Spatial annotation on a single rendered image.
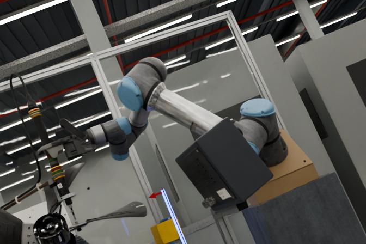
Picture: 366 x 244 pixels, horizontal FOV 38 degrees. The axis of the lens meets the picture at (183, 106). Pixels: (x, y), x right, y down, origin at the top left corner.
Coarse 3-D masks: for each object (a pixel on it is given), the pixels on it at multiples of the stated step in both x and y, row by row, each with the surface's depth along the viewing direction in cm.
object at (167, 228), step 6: (162, 222) 228; (168, 222) 229; (150, 228) 241; (156, 228) 228; (162, 228) 227; (168, 228) 228; (174, 228) 229; (180, 228) 229; (156, 234) 232; (162, 234) 227; (168, 234) 227; (174, 234) 228; (156, 240) 237; (162, 240) 226; (168, 240) 227; (174, 240) 228
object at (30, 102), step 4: (28, 96) 208; (28, 100) 208; (32, 100) 207; (28, 104) 207; (32, 104) 207; (28, 108) 207; (32, 108) 210; (64, 176) 203; (56, 180) 202; (60, 180) 201; (64, 180) 202; (60, 184) 201; (64, 184) 201; (60, 188) 201; (64, 188) 200; (68, 188) 202; (60, 192) 201; (64, 192) 200; (68, 192) 201; (68, 200) 200; (68, 204) 200
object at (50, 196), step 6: (72, 168) 221; (78, 168) 218; (66, 174) 220; (72, 174) 216; (66, 180) 215; (72, 180) 212; (48, 186) 224; (48, 192) 221; (54, 192) 216; (48, 198) 218; (54, 198) 212; (48, 204) 215; (54, 204) 208; (48, 210) 212; (54, 210) 206
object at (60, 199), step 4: (48, 180) 205; (52, 180) 203; (52, 184) 203; (56, 184) 203; (56, 188) 202; (56, 192) 203; (72, 192) 200; (60, 196) 202; (64, 196) 198; (68, 196) 198; (72, 196) 201; (60, 200) 199; (64, 200) 204
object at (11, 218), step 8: (0, 208) 202; (0, 216) 201; (8, 216) 200; (0, 224) 200; (8, 224) 199; (16, 224) 198; (0, 232) 199; (8, 232) 199; (16, 232) 198; (0, 240) 199; (8, 240) 199; (16, 240) 198
